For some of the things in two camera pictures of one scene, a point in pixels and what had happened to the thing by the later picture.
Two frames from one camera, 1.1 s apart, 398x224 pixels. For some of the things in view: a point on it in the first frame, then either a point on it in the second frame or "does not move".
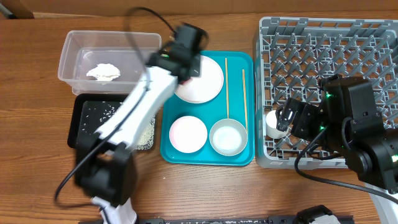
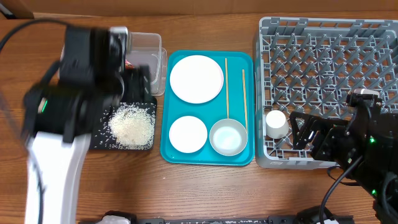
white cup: x=272 y=129 does not move
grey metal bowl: x=228 y=137 does not move
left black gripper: x=197 y=70 to x=138 y=83
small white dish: x=188 y=134 does not move
